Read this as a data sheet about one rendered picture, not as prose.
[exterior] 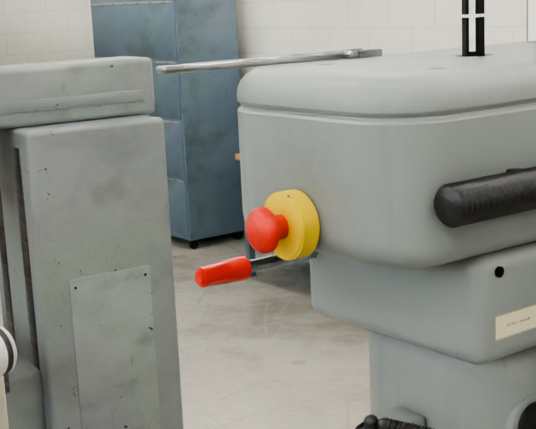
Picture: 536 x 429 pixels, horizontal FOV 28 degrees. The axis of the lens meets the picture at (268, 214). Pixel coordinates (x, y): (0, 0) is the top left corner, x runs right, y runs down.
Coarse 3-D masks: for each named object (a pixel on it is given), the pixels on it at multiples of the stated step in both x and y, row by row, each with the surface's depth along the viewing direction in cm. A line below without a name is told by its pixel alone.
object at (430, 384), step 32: (384, 352) 107; (416, 352) 103; (384, 384) 108; (416, 384) 104; (448, 384) 100; (480, 384) 99; (512, 384) 99; (448, 416) 101; (480, 416) 99; (512, 416) 99
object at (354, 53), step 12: (228, 60) 100; (240, 60) 100; (252, 60) 101; (264, 60) 102; (276, 60) 103; (288, 60) 103; (300, 60) 104; (312, 60) 105; (168, 72) 96; (180, 72) 97
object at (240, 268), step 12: (312, 252) 107; (216, 264) 100; (228, 264) 101; (240, 264) 101; (252, 264) 103; (264, 264) 103; (276, 264) 104; (204, 276) 99; (216, 276) 100; (228, 276) 100; (240, 276) 101
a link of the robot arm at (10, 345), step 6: (0, 330) 159; (6, 330) 160; (6, 336) 159; (6, 342) 158; (12, 342) 159; (12, 348) 159; (12, 354) 159; (12, 360) 159; (12, 366) 160; (6, 372) 160
